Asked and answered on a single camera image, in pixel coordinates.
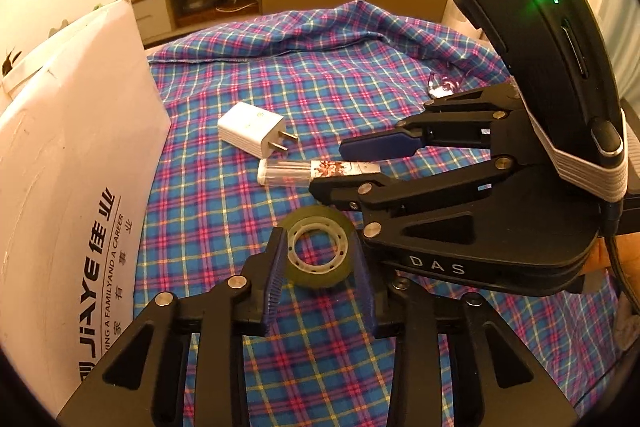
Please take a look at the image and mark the silver key carabiner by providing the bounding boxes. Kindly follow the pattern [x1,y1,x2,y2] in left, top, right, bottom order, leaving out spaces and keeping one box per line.
[426,72,463,100]

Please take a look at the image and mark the clear tape roll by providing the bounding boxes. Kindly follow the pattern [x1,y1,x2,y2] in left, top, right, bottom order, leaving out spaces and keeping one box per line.
[278,205,356,289]

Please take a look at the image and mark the white cream tube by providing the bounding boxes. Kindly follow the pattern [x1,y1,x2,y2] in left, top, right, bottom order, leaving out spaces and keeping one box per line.
[256,158,381,187]

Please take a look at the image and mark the white power adapter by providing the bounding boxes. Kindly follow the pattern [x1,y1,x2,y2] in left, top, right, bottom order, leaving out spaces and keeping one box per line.
[217,102,298,159]

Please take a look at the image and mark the person right hand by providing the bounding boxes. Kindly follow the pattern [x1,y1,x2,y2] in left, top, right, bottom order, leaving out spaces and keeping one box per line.
[582,233,640,286]

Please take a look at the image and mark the plaid tablecloth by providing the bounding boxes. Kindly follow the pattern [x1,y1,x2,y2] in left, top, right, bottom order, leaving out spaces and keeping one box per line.
[131,0,626,427]

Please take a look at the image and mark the white storage box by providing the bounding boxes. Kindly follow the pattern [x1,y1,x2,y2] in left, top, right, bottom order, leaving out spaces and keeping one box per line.
[1,0,170,407]

